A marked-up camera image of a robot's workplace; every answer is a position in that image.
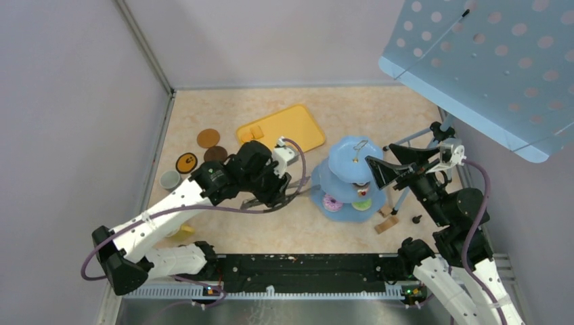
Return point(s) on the green frosted donut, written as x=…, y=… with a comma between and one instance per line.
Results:
x=362, y=205

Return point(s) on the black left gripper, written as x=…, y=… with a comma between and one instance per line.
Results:
x=274, y=194

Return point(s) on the round orange biscuit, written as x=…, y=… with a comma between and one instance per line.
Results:
x=246, y=137

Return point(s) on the square orange biscuit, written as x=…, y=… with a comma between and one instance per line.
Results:
x=256, y=132

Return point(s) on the chocolate swirl roll cake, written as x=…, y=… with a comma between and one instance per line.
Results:
x=362, y=189

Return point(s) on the yellow serving tray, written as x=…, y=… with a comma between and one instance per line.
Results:
x=295, y=123

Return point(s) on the grey mug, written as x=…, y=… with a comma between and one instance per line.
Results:
x=170, y=180

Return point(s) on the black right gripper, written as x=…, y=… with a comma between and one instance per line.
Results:
x=384, y=172

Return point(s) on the blue perforated board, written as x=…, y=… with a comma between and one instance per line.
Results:
x=503, y=67

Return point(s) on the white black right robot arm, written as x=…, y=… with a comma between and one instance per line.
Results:
x=462, y=275

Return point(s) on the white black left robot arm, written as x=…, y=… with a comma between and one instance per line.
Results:
x=127, y=253

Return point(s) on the dark brown round coaster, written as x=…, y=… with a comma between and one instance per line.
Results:
x=215, y=153

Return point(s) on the small wooden block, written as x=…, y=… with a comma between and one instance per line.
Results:
x=385, y=211

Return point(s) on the yellow cup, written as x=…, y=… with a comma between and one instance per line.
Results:
x=185, y=231

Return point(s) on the purple frosted donut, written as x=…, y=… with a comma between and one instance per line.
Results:
x=331, y=204

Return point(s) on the black yellow round coaster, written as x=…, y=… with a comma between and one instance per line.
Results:
x=186, y=163

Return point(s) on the light brown round coaster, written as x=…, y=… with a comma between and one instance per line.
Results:
x=208, y=138

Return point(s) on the metal food tongs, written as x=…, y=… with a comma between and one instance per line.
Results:
x=303, y=190

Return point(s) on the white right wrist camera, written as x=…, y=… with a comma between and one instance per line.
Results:
x=451, y=154

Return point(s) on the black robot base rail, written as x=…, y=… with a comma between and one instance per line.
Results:
x=305, y=273

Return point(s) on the blue three-tier cake stand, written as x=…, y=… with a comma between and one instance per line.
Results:
x=345, y=165

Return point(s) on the white cable duct strip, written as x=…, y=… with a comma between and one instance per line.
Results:
x=190, y=291

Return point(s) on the blue metal tripod stand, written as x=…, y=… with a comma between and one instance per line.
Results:
x=439, y=130

